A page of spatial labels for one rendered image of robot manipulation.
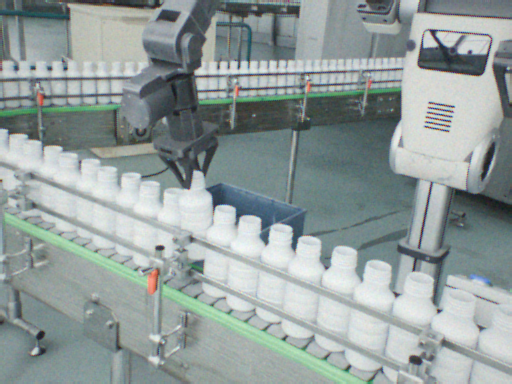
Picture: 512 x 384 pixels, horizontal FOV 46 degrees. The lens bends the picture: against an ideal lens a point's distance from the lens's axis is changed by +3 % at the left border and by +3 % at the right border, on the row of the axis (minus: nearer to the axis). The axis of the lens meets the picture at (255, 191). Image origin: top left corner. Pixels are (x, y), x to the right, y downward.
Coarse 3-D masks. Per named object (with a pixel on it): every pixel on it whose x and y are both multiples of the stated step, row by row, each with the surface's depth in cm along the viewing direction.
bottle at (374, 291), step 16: (368, 272) 86; (384, 272) 85; (368, 288) 86; (384, 288) 86; (368, 304) 85; (384, 304) 85; (352, 320) 88; (368, 320) 86; (352, 336) 89; (368, 336) 87; (384, 336) 88; (352, 352) 89; (384, 352) 89; (368, 368) 89
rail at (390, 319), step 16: (0, 160) 133; (32, 176) 127; (80, 192) 118; (48, 208) 126; (112, 208) 114; (80, 224) 121; (160, 224) 107; (112, 240) 116; (192, 240) 103; (240, 256) 97; (192, 272) 105; (272, 272) 94; (224, 288) 101; (304, 288) 91; (320, 288) 89; (256, 304) 98; (352, 304) 87; (288, 320) 95; (304, 320) 93; (384, 320) 84; (400, 320) 83; (336, 336) 90; (368, 352) 87; (464, 352) 78; (480, 352) 77; (496, 368) 76
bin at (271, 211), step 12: (216, 192) 179; (228, 192) 180; (240, 192) 177; (252, 192) 174; (216, 204) 181; (228, 204) 181; (240, 204) 178; (252, 204) 175; (264, 204) 172; (276, 204) 170; (288, 204) 167; (240, 216) 179; (264, 216) 173; (276, 216) 171; (288, 216) 168; (300, 216) 163; (264, 228) 175; (300, 228) 165; (264, 240) 150
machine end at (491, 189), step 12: (504, 120) 431; (504, 132) 432; (504, 144) 433; (504, 156) 435; (504, 168) 436; (492, 180) 445; (504, 180) 437; (480, 192) 456; (492, 192) 446; (504, 192) 439
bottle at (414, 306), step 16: (416, 272) 85; (416, 288) 83; (432, 288) 83; (400, 304) 84; (416, 304) 83; (432, 304) 85; (416, 320) 83; (400, 336) 85; (416, 336) 84; (400, 352) 85; (416, 352) 85; (384, 368) 89
